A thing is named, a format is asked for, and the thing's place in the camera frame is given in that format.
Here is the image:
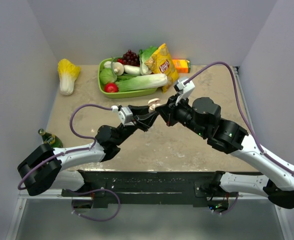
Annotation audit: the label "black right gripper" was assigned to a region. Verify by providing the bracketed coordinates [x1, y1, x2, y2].
[155, 91, 208, 137]

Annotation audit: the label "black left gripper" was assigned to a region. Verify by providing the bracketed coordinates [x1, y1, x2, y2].
[114, 104, 160, 146]

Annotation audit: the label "beige earbud case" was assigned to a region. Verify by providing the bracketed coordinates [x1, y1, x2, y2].
[147, 98, 161, 113]

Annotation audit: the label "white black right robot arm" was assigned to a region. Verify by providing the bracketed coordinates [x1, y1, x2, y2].
[153, 95, 294, 209]

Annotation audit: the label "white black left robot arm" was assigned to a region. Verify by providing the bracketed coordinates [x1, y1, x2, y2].
[17, 103, 159, 196]

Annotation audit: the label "green plastic basket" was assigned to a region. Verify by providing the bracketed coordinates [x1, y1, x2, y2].
[97, 58, 157, 99]

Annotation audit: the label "long green white cabbage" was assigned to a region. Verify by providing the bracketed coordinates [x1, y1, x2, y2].
[115, 73, 168, 92]

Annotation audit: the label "red apple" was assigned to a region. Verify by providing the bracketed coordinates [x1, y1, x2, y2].
[104, 82, 119, 93]

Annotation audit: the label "white radish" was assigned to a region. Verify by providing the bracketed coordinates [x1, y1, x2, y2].
[123, 65, 141, 76]

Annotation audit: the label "orange juice carton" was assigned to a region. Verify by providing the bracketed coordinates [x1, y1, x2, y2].
[172, 59, 191, 74]

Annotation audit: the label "yellow Lays chip bag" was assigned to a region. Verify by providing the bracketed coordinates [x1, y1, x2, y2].
[143, 43, 179, 93]

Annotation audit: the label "beige mushroom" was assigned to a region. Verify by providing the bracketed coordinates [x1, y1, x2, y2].
[103, 61, 125, 76]

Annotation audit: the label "round green cabbage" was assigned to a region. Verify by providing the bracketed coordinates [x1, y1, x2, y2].
[99, 68, 117, 85]

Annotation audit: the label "dark red grapes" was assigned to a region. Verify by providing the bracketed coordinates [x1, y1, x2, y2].
[116, 49, 140, 67]

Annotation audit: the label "green leafy lettuce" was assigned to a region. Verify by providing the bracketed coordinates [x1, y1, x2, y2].
[139, 46, 158, 75]

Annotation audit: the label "yellow napa cabbage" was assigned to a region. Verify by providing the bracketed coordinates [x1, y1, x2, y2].
[57, 58, 81, 96]

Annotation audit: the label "green glass bottle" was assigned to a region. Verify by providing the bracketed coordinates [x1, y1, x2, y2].
[38, 128, 64, 148]

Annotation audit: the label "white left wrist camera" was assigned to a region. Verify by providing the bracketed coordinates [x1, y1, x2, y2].
[111, 105, 135, 126]

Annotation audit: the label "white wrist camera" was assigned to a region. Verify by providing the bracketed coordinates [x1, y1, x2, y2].
[111, 105, 135, 126]
[173, 76, 195, 106]

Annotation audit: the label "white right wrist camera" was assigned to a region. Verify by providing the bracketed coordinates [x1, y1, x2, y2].
[173, 76, 195, 106]

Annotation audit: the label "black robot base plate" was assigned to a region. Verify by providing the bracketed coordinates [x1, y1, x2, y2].
[61, 171, 236, 208]

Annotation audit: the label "aluminium frame rail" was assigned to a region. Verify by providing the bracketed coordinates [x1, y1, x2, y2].
[232, 65, 260, 153]

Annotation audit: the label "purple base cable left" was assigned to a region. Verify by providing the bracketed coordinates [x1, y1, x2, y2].
[71, 188, 122, 222]

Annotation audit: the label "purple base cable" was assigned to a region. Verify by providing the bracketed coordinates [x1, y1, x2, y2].
[210, 192, 240, 216]
[71, 188, 122, 222]

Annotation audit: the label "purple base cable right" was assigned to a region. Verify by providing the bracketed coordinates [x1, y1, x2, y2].
[210, 192, 240, 216]

